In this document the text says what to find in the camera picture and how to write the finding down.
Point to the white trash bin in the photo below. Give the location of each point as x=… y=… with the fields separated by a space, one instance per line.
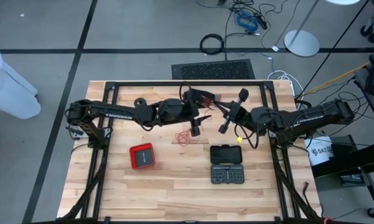
x=9 y=90

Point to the black floor grate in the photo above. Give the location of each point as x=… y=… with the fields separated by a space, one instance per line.
x=213 y=70

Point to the grey round floor stand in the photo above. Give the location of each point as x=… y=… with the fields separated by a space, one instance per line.
x=302 y=43

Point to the black aluminium table frame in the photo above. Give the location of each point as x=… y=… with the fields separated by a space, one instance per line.
x=189 y=84

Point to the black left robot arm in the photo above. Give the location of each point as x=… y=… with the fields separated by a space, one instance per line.
x=112 y=113

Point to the grey metal mounting bracket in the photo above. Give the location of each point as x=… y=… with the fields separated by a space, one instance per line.
x=81 y=133

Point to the red collapsible container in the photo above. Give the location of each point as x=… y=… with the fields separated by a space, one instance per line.
x=142 y=156

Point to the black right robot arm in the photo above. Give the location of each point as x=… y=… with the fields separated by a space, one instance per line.
x=314 y=118

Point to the black bit case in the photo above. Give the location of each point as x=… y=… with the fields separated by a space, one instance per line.
x=226 y=155

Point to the white paper label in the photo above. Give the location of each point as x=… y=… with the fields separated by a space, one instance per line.
x=319 y=152

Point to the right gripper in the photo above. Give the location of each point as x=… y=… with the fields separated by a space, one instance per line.
x=236 y=114

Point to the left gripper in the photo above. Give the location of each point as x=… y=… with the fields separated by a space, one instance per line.
x=195 y=131

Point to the black computer cart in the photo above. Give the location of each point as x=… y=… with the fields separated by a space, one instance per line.
x=354 y=158

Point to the black work glove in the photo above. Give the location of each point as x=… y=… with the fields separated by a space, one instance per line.
x=218 y=98

